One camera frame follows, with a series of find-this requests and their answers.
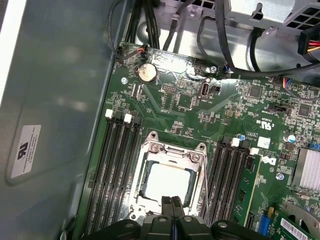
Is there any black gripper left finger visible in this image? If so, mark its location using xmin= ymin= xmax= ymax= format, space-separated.
xmin=81 ymin=196 xmax=174 ymax=240

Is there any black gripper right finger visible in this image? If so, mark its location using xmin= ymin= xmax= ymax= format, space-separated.
xmin=172 ymin=195 xmax=272 ymax=240

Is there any metal locking lever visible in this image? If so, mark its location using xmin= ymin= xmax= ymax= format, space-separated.
xmin=199 ymin=149 xmax=211 ymax=221

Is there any silver green CPU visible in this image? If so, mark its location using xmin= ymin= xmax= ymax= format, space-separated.
xmin=146 ymin=163 xmax=195 ymax=203

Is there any metal socket cover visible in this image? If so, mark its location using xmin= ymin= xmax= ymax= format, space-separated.
xmin=132 ymin=149 xmax=206 ymax=213

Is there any black RAM slot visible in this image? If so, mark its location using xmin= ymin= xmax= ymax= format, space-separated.
xmin=106 ymin=113 xmax=133 ymax=223
xmin=208 ymin=136 xmax=232 ymax=223
xmin=84 ymin=109 xmax=114 ymax=233
xmin=228 ymin=141 xmax=251 ymax=221
xmin=218 ymin=138 xmax=241 ymax=223
xmin=116 ymin=115 xmax=141 ymax=222
xmin=96 ymin=111 xmax=123 ymax=226

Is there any CPU socket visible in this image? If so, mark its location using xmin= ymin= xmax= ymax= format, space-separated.
xmin=129 ymin=131 xmax=213 ymax=226

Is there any blue board connector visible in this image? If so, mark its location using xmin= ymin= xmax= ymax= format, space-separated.
xmin=259 ymin=209 xmax=275 ymax=236

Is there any green RAM stick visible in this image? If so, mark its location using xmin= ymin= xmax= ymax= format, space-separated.
xmin=234 ymin=153 xmax=263 ymax=226

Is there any graphics card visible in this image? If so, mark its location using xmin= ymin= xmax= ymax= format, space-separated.
xmin=259 ymin=197 xmax=320 ymax=240

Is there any green motherboard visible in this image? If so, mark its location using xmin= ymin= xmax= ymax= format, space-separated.
xmin=82 ymin=41 xmax=320 ymax=240

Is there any silver chipset heatsink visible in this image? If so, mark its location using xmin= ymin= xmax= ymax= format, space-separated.
xmin=291 ymin=147 xmax=320 ymax=188

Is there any round coin battery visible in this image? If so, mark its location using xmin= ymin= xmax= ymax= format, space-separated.
xmin=136 ymin=62 xmax=159 ymax=85

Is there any black PC case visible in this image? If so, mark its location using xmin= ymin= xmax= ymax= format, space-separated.
xmin=0 ymin=0 xmax=320 ymax=240

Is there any black power connector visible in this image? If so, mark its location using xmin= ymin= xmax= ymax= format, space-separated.
xmin=297 ymin=24 xmax=320 ymax=61

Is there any silver metal drive cage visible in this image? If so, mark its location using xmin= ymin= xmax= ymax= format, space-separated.
xmin=172 ymin=0 xmax=320 ymax=32

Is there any thin black cable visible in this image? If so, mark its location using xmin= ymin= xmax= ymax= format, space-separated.
xmin=248 ymin=26 xmax=263 ymax=72
xmin=196 ymin=14 xmax=216 ymax=70

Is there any black wire bundle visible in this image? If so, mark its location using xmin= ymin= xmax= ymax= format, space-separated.
xmin=123 ymin=0 xmax=162 ymax=50

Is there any thick black cable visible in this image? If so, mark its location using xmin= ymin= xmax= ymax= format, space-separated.
xmin=214 ymin=0 xmax=320 ymax=76

